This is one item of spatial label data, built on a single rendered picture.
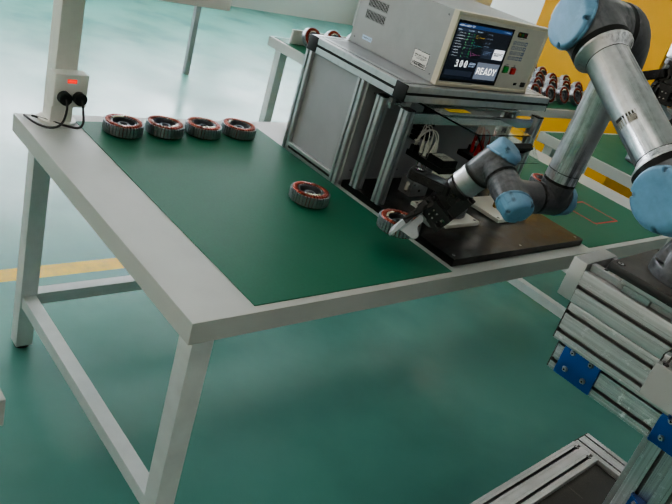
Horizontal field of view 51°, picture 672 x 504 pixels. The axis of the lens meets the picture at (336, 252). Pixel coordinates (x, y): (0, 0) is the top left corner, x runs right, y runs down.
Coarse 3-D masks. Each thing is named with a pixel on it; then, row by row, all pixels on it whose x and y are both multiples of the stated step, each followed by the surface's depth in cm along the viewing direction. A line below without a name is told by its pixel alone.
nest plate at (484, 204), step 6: (474, 198) 226; (480, 198) 228; (486, 198) 229; (492, 198) 231; (474, 204) 221; (480, 204) 222; (486, 204) 224; (492, 204) 226; (480, 210) 219; (486, 210) 219; (492, 210) 221; (492, 216) 216; (498, 216) 217; (498, 222) 215
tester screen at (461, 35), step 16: (464, 32) 193; (480, 32) 197; (496, 32) 201; (512, 32) 206; (464, 48) 196; (480, 48) 201; (496, 48) 205; (448, 64) 196; (496, 64) 209; (480, 80) 208
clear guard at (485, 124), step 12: (432, 108) 193; (456, 108) 201; (468, 108) 206; (456, 120) 188; (468, 120) 192; (480, 120) 196; (492, 120) 201; (480, 132) 184; (492, 132) 188; (504, 132) 192; (516, 132) 196; (480, 144) 181; (528, 156) 194
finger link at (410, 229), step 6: (420, 216) 173; (402, 222) 172; (408, 222) 173; (414, 222) 173; (420, 222) 173; (396, 228) 173; (402, 228) 173; (408, 228) 173; (414, 228) 173; (390, 234) 175; (408, 234) 173; (414, 234) 173
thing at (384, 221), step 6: (384, 210) 181; (390, 210) 182; (396, 210) 183; (378, 216) 179; (384, 216) 177; (390, 216) 182; (396, 216) 183; (402, 216) 183; (378, 222) 179; (384, 222) 176; (390, 222) 176; (396, 222) 176; (384, 228) 177; (390, 228) 176; (420, 228) 179; (396, 234) 176; (402, 234) 176
